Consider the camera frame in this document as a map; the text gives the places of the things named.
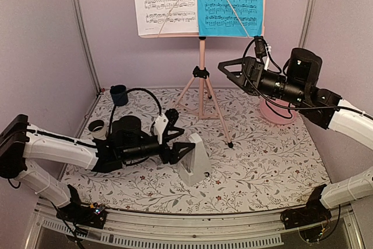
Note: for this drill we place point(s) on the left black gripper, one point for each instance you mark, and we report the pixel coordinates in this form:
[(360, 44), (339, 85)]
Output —
[(172, 155)]

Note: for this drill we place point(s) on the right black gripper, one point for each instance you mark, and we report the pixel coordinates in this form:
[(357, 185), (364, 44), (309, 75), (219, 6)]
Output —
[(252, 69)]

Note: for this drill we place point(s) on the white metronome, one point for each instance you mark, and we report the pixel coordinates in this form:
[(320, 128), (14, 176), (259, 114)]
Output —
[(195, 166)]

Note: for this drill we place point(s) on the pink music stand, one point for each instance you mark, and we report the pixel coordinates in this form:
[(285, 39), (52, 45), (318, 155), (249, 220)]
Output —
[(206, 91)]

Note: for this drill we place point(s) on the blue sheet music page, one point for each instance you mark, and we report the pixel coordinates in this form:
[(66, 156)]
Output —
[(231, 18)]

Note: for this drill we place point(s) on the white sheet music page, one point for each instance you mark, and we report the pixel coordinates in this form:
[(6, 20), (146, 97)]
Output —
[(167, 18)]

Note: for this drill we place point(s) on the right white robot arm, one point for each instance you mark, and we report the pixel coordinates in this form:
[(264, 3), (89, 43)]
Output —
[(326, 109)]

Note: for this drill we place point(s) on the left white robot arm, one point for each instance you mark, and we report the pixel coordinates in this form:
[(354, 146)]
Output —
[(23, 143)]

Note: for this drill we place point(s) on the pink plate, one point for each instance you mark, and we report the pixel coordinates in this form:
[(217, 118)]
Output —
[(275, 114)]

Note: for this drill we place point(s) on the dark blue mug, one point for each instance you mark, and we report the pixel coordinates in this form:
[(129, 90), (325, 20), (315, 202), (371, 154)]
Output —
[(119, 95)]

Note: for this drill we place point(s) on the white paper cup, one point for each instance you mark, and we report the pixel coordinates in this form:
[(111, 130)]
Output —
[(98, 129)]

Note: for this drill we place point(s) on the floral table mat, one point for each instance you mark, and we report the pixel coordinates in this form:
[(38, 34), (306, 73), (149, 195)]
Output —
[(269, 166)]

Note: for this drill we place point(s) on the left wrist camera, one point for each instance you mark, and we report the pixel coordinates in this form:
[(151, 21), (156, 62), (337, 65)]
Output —
[(163, 121)]

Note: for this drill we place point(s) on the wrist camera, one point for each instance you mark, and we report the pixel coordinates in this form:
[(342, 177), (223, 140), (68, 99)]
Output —
[(262, 49), (163, 121)]

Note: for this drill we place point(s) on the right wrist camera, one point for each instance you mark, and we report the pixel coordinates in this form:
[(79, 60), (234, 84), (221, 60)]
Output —
[(262, 49)]

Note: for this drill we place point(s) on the right aluminium frame post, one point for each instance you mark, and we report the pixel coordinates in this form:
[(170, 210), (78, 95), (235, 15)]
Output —
[(306, 25)]

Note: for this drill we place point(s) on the aluminium frame post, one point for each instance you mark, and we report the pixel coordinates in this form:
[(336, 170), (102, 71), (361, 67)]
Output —
[(306, 25), (85, 44)]

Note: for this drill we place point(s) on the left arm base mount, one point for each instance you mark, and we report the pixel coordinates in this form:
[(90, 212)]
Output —
[(93, 215)]

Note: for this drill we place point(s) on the aluminium front rail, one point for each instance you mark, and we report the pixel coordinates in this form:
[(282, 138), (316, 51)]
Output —
[(130, 228)]

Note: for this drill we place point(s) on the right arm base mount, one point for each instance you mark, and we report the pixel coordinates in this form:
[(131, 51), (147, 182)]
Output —
[(312, 212)]

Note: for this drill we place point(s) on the left aluminium frame post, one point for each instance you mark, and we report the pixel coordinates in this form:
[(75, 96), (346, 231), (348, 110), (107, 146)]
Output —
[(85, 44)]

